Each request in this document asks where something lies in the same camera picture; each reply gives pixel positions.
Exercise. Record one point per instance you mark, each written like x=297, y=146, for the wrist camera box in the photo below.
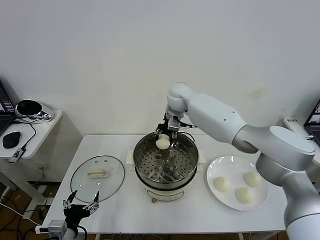
x=57, y=226
x=174, y=125

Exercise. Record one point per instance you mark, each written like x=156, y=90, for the black computer mouse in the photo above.
x=11, y=140

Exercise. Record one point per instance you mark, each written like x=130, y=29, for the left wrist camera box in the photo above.
x=57, y=226

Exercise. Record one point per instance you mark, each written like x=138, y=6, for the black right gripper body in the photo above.
x=164, y=128

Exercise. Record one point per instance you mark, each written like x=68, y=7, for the steel steamer pot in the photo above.
x=165, y=192

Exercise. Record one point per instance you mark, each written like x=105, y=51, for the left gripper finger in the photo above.
x=67, y=203
x=95, y=206

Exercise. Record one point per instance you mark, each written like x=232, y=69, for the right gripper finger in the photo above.
x=173, y=138
x=158, y=132

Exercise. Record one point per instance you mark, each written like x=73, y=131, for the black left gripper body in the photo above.
x=75, y=212

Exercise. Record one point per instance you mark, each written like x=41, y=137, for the black laptop beside chrome device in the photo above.
x=5, y=105

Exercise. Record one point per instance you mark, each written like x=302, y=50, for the chrome round device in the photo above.
x=27, y=107

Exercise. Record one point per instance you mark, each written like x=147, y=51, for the white steamed baozi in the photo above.
x=252, y=179
x=221, y=184
x=245, y=195
x=162, y=143

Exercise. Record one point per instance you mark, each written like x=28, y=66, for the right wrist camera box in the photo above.
x=174, y=125

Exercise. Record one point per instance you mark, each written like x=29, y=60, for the small grey usb adapter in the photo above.
x=17, y=155

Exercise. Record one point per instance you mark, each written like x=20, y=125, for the white side table with mouse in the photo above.
x=45, y=130

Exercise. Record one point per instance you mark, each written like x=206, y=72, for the stainless steel steamer basket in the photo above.
x=180, y=165

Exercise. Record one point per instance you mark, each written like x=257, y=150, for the white printed label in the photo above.
x=292, y=120

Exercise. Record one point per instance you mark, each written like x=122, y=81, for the white round plate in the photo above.
x=225, y=200

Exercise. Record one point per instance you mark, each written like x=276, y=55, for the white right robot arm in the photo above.
x=215, y=112

